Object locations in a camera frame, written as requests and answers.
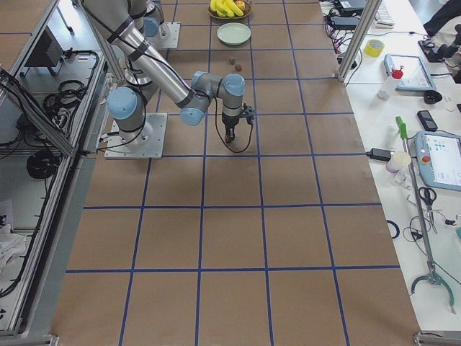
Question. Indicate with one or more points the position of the white paper cup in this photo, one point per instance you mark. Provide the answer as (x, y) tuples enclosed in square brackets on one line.
[(398, 161)]

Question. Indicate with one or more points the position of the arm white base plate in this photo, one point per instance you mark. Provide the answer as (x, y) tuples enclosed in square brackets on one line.
[(169, 34), (149, 144)]

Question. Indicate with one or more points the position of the long reacher grabber tool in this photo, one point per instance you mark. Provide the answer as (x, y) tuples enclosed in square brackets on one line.
[(432, 277)]

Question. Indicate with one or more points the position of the black power adapter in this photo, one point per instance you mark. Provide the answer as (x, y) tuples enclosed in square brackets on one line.
[(379, 154)]

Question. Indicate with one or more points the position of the light green plate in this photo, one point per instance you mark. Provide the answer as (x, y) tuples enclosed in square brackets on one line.
[(233, 33)]

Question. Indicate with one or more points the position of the blue teach pendant far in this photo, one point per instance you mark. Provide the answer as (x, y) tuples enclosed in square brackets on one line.
[(416, 76)]

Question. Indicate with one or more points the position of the black scissors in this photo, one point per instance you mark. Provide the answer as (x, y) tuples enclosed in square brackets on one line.
[(428, 195)]

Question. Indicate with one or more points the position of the yellow tape roll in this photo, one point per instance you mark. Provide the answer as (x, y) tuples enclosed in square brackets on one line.
[(374, 47)]

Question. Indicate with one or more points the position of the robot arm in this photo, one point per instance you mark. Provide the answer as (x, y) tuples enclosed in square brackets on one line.
[(155, 27), (126, 24)]

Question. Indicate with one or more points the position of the blue teach pendant near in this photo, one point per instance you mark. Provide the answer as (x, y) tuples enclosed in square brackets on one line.
[(438, 159)]

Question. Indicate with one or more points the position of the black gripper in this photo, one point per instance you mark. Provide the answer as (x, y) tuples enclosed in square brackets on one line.
[(229, 126)]

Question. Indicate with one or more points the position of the brown wicker basket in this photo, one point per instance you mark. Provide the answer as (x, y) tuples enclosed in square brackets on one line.
[(246, 12)]

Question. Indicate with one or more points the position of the blue teach pendant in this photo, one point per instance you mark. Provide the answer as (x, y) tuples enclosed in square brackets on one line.
[(416, 76), (438, 159)]

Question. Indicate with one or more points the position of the black phone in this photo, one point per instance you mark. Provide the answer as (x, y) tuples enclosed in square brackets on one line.
[(427, 121)]

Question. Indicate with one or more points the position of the yellow banana bunch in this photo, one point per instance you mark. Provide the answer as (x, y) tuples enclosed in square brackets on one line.
[(225, 8)]

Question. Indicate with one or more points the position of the black power brick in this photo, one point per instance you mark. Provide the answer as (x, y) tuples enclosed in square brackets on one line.
[(343, 23)]

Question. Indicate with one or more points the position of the red yellow apple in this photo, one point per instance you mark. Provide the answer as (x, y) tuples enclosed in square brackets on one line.
[(241, 5)]

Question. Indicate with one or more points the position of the clear bottle red cap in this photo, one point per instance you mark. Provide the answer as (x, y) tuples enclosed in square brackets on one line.
[(390, 84)]

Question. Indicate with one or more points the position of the aluminium frame post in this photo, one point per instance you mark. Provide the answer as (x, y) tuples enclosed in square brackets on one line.
[(365, 21)]

